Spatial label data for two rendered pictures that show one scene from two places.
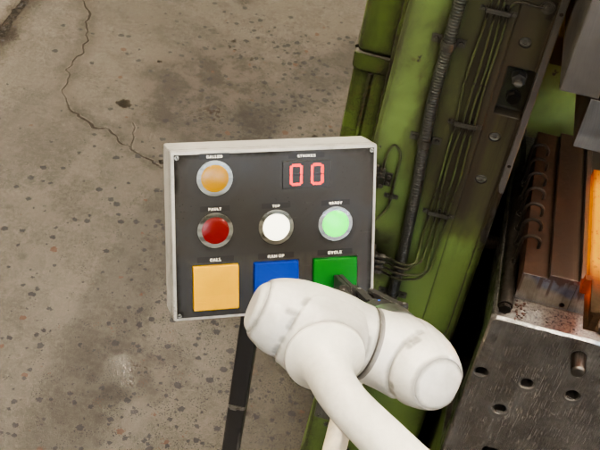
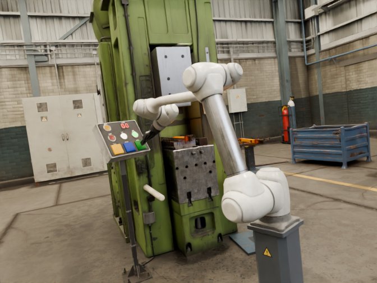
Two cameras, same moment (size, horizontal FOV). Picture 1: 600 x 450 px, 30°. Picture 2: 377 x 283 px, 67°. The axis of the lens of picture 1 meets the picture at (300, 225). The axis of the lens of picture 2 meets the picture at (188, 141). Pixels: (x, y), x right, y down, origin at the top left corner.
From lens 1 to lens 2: 1.51 m
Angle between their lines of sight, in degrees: 46
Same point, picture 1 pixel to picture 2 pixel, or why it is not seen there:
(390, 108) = not seen: hidden behind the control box
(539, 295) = (178, 146)
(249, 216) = (117, 134)
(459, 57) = not seen: hidden behind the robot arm
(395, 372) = (166, 108)
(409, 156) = not seen: hidden behind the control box
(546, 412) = (193, 173)
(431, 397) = (175, 109)
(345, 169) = (131, 124)
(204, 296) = (115, 150)
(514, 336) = (179, 154)
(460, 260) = (159, 159)
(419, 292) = (154, 173)
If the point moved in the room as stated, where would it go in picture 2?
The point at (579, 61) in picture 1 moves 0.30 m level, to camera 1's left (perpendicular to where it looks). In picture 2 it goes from (162, 88) to (127, 91)
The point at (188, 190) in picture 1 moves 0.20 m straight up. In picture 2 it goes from (102, 130) to (99, 101)
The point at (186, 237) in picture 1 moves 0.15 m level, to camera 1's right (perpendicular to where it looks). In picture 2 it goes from (106, 140) to (127, 136)
